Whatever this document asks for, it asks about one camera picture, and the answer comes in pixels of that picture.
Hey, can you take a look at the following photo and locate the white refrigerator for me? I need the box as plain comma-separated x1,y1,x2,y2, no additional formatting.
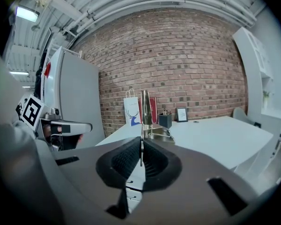
43,45,106,150

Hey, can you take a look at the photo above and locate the red paper sheet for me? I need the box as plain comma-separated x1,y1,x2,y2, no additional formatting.
44,61,52,79

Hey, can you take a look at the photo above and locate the row of black bags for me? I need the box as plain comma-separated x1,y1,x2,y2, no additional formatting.
34,50,48,98

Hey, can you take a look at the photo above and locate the grey chair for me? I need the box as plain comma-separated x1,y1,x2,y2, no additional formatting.
232,106,263,129

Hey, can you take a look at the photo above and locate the black picture frame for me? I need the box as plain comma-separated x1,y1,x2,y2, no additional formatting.
176,106,189,123

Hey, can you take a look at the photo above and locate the red hardcover book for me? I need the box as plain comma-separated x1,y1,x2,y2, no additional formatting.
138,96,158,125

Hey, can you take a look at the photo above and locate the white desk with drawers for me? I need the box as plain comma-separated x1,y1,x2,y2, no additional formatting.
95,115,275,214

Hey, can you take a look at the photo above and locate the small potted plant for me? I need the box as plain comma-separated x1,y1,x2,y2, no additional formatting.
262,90,271,110

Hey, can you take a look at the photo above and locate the person's left forearm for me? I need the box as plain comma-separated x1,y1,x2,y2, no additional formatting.
11,120,38,146

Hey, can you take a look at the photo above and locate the white ceiling pipe bundle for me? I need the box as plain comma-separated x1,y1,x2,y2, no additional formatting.
60,0,259,40

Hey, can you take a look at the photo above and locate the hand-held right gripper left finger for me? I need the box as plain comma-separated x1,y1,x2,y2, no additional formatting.
35,136,146,225

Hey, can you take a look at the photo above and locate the black pen holder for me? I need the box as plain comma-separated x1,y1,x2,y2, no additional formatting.
158,109,173,129

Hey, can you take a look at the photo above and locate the white paper bag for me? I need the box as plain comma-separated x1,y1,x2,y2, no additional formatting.
123,88,141,127

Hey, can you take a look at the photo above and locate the white bookshelf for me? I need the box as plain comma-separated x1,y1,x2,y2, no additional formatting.
231,26,281,128

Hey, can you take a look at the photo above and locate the long ceiling light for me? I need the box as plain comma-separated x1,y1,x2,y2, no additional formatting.
15,5,41,23

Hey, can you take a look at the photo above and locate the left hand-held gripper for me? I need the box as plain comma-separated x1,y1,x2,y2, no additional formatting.
20,93,93,151

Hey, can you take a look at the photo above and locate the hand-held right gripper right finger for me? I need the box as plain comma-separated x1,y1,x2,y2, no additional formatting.
131,138,279,225

